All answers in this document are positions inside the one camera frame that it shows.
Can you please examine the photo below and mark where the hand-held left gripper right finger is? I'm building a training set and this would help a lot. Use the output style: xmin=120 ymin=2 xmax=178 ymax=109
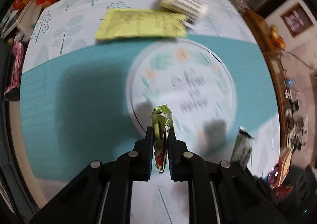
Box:
xmin=166 ymin=125 xmax=289 ymax=224

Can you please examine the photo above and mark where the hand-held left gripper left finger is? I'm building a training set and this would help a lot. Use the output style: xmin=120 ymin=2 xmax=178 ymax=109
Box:
xmin=28 ymin=126 xmax=155 ymax=224

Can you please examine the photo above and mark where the green wrapper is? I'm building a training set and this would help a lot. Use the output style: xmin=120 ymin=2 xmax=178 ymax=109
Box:
xmin=152 ymin=104 xmax=172 ymax=174

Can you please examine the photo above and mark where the green white packet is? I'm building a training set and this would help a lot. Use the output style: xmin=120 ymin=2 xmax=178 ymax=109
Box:
xmin=230 ymin=126 xmax=255 ymax=167

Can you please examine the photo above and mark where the round printed paper plate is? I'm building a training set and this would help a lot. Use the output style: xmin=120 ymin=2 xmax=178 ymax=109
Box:
xmin=126 ymin=40 xmax=238 ymax=137

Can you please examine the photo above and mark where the long wooden sideboard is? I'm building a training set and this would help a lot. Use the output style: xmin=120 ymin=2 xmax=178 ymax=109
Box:
xmin=269 ymin=53 xmax=317 ymax=190

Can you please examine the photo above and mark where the yellow-green packet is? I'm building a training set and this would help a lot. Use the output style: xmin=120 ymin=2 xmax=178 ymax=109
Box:
xmin=95 ymin=8 xmax=189 ymax=40

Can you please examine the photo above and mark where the small wooden cabinet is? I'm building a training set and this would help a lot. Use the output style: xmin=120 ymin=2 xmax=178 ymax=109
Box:
xmin=241 ymin=7 xmax=285 ymax=66

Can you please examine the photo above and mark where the fruit bowl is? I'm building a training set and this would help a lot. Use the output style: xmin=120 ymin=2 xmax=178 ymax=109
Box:
xmin=269 ymin=24 xmax=286 ymax=49

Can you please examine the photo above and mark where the pink patterned hoverboard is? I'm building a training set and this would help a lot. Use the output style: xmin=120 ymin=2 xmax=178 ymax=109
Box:
xmin=4 ymin=42 xmax=25 ymax=102

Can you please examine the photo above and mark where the wall niche with pink items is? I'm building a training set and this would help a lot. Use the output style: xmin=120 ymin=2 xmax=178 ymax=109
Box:
xmin=281 ymin=3 xmax=314 ymax=38

